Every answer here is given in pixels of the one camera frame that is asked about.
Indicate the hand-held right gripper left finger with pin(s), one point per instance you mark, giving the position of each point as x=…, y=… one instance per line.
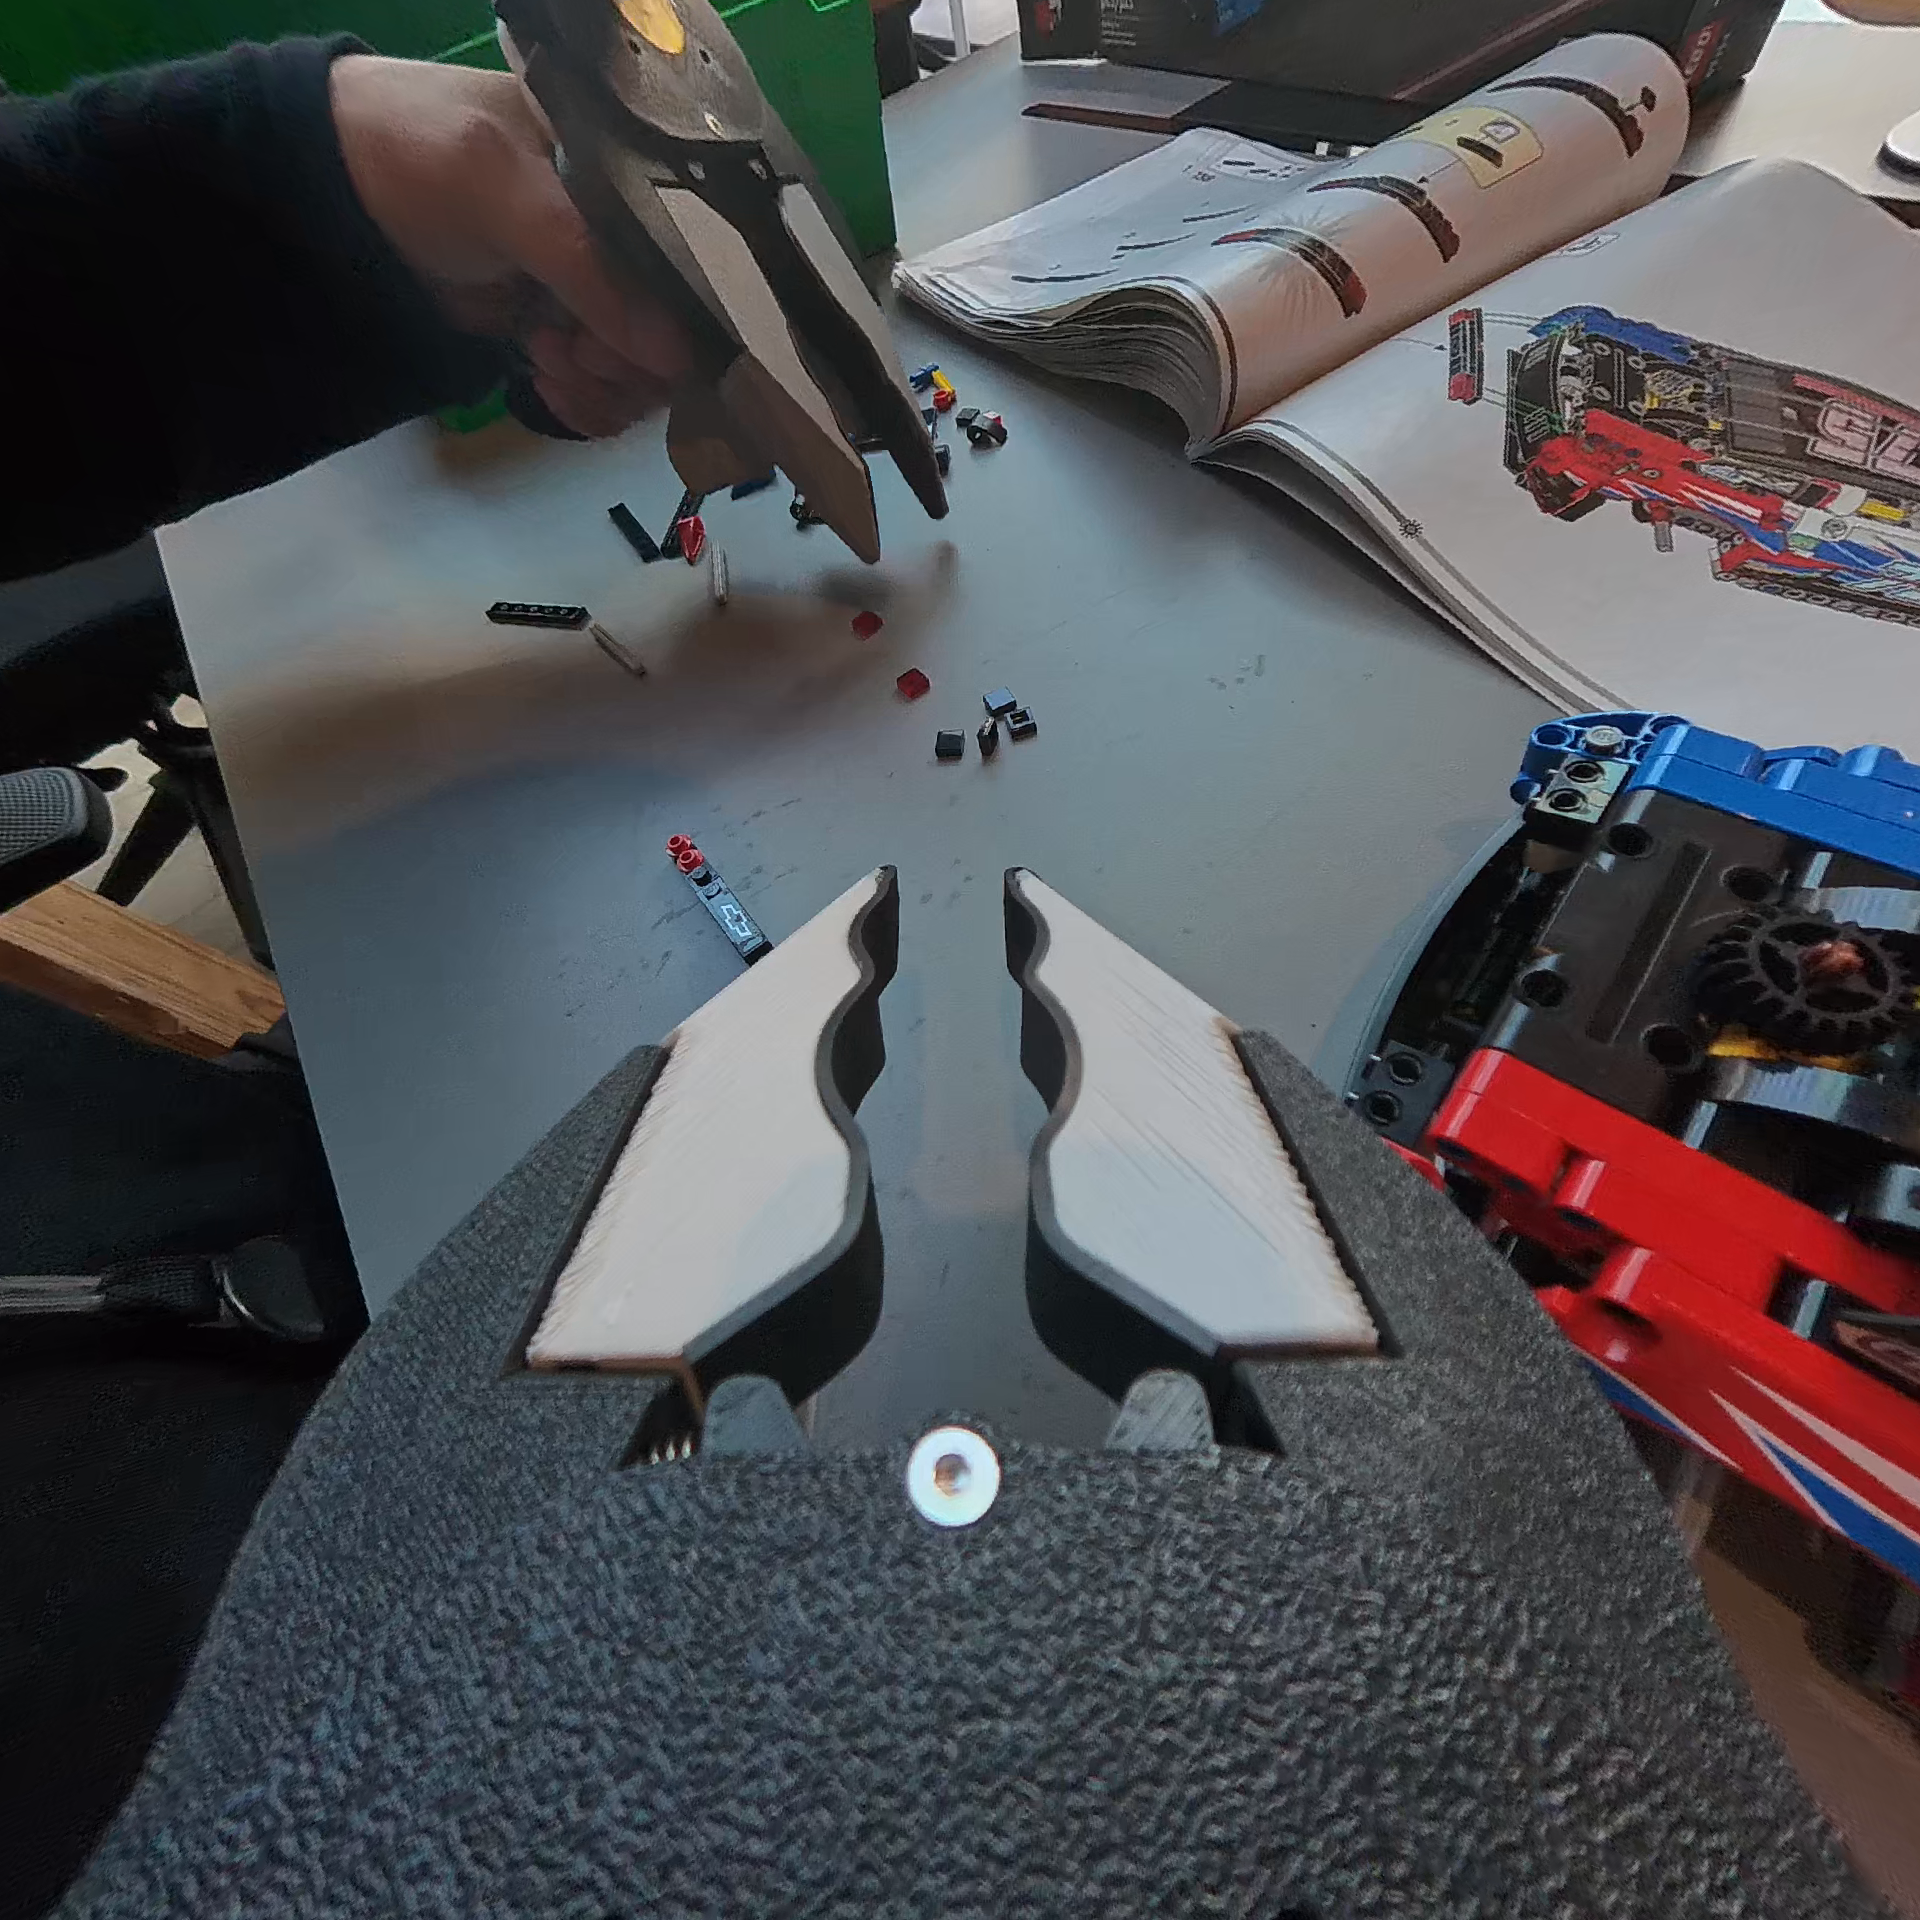
x=722, y=1188

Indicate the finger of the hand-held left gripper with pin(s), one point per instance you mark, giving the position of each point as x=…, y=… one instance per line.
x=752, y=330
x=873, y=348

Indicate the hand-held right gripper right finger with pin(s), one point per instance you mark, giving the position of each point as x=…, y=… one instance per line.
x=1189, y=1188

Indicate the black brick strip red studs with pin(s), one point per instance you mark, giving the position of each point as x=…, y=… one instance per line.
x=730, y=912

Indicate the person's left forearm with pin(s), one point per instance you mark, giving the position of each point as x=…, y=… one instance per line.
x=178, y=298

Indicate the white desk lamp base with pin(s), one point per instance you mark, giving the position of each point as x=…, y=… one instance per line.
x=1902, y=165

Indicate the person's left hand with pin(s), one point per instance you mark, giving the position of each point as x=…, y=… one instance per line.
x=481, y=225

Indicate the scattered loose toy brick parts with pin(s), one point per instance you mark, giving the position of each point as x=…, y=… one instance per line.
x=987, y=428

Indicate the green plastic bin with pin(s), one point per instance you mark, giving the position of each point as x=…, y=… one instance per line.
x=840, y=117

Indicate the long black studded plate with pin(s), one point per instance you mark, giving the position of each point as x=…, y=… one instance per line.
x=636, y=529
x=538, y=614

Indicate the open instruction booklet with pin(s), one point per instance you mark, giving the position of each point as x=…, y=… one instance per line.
x=1351, y=448

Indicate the blue red toy brick car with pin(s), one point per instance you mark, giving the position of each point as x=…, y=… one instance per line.
x=1650, y=932

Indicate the black toy set box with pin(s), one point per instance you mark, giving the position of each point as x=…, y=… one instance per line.
x=1351, y=44

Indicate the person's black clothed legs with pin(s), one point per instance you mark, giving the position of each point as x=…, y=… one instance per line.
x=116, y=1498

